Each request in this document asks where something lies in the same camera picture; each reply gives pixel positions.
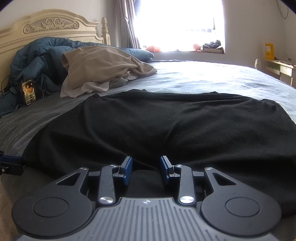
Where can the orange item on sill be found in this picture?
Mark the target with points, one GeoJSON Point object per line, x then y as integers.
{"type": "Point", "coordinates": [153, 49]}

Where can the grey curtain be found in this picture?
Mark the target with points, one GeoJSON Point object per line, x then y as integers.
{"type": "Point", "coordinates": [125, 23]}

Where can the cream carved headboard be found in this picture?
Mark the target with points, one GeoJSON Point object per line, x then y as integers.
{"type": "Point", "coordinates": [48, 23]}

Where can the white low cabinet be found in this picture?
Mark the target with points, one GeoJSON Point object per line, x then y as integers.
{"type": "Point", "coordinates": [283, 69]}

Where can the clothes on window sill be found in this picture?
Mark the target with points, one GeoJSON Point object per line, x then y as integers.
{"type": "Point", "coordinates": [213, 47]}

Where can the grey bed blanket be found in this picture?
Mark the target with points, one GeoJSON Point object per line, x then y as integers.
{"type": "Point", "coordinates": [186, 77]}

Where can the black t-shirt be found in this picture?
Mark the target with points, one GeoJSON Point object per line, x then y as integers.
{"type": "Point", "coordinates": [248, 139]}

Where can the beige clothes pile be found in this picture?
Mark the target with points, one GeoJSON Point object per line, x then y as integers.
{"type": "Point", "coordinates": [100, 68]}

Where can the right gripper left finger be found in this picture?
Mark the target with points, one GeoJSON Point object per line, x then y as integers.
{"type": "Point", "coordinates": [109, 176]}

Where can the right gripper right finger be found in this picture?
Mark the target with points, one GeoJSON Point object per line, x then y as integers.
{"type": "Point", "coordinates": [181, 175]}

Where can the blue duvet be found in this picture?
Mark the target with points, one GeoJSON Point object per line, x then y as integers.
{"type": "Point", "coordinates": [41, 61]}

